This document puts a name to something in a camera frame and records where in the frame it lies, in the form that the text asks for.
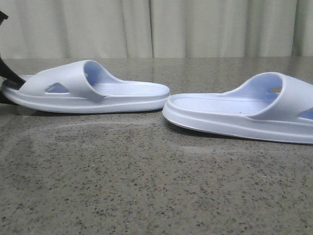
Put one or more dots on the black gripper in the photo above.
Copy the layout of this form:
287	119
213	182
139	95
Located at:
5	71

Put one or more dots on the white pleated curtain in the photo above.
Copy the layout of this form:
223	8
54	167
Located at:
155	28

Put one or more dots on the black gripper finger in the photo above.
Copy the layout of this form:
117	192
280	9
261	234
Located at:
5	100

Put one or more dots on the right-side light blue slipper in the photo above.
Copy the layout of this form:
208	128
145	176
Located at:
269	106

